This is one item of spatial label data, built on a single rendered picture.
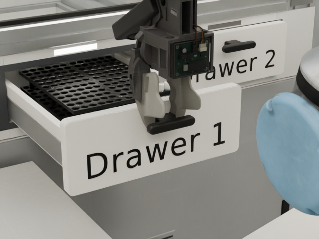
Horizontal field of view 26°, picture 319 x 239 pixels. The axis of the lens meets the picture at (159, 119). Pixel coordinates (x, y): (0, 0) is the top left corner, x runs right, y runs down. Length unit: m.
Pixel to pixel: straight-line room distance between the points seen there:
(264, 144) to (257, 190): 0.90
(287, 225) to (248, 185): 0.68
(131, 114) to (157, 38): 0.13
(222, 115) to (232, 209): 0.52
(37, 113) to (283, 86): 0.63
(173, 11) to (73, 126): 0.20
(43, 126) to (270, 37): 0.56
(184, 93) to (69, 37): 0.30
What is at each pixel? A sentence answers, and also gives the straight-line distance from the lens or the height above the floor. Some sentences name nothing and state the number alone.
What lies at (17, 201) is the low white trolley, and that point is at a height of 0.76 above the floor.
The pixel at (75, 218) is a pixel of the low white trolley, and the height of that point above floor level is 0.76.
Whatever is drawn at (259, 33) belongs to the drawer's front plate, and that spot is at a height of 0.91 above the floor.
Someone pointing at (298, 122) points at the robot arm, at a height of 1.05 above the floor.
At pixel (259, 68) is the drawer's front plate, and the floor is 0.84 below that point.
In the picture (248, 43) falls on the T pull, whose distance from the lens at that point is 1.33.
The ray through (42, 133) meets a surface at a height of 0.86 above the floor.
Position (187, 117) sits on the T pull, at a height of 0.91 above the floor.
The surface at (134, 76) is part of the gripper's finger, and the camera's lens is 0.92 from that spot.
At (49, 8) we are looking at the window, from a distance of 1.18.
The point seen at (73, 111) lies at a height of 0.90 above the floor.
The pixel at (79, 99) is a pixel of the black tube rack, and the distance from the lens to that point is 1.07.
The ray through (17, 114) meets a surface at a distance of 1.13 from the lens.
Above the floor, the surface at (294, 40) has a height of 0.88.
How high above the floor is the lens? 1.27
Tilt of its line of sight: 22 degrees down
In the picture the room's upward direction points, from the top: straight up
